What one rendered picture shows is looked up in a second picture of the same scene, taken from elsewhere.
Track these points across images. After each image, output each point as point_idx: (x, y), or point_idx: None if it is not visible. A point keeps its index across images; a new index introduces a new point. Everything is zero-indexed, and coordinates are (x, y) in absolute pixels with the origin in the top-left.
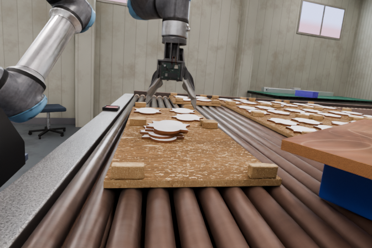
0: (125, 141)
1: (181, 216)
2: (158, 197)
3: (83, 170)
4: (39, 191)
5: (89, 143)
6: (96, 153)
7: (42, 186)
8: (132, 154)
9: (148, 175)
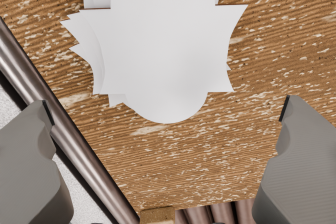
0: (88, 124)
1: (213, 213)
2: (192, 208)
3: (96, 189)
4: (90, 212)
5: (8, 108)
6: (69, 152)
7: (85, 207)
8: (133, 168)
9: (177, 204)
